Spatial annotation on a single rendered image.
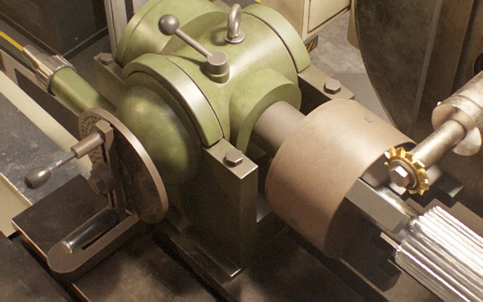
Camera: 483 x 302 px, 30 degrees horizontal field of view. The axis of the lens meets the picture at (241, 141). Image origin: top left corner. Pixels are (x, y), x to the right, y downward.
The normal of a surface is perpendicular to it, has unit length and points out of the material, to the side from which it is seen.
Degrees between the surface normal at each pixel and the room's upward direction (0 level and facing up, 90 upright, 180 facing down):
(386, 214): 35
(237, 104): 42
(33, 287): 0
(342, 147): 13
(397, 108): 90
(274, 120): 26
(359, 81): 0
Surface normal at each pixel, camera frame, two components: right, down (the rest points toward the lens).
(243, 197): 0.69, 0.55
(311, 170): -0.50, -0.13
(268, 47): 0.32, -0.32
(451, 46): -0.72, 0.52
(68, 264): -0.04, -0.62
